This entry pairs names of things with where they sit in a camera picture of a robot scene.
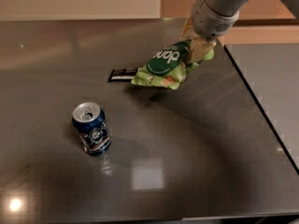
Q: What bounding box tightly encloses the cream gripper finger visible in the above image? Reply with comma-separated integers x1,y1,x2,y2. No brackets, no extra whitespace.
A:
188,37,217,63
180,18,199,41

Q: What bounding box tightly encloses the green rice chip bag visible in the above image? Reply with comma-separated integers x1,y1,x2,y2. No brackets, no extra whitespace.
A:
131,40,205,90

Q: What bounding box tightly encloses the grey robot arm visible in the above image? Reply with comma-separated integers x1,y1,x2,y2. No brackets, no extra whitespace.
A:
180,0,299,63

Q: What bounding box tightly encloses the black rxbar chocolate bar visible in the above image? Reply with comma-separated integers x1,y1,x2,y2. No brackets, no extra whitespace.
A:
108,67,137,82

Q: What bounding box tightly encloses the grey side table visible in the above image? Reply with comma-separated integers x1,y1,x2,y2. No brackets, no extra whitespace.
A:
224,43,299,170

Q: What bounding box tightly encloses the blue soda can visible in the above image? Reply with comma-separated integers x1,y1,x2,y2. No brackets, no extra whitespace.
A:
72,102,111,155

